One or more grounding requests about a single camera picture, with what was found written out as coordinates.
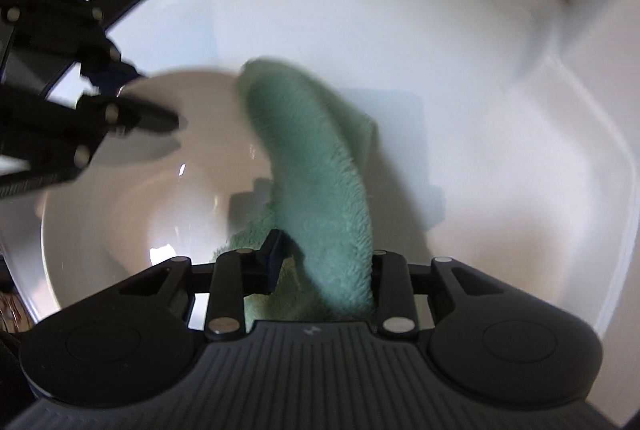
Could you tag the white patterned bowl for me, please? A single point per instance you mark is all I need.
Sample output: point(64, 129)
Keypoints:
point(135, 210)

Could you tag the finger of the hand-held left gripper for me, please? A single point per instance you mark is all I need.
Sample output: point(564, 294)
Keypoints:
point(140, 116)
point(75, 25)

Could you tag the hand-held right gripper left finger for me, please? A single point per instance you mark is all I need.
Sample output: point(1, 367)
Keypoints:
point(272, 260)

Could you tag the green microfibre cloth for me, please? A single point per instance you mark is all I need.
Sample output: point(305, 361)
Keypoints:
point(315, 170)

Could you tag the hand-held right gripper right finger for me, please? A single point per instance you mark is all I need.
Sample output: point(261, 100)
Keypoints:
point(392, 282)

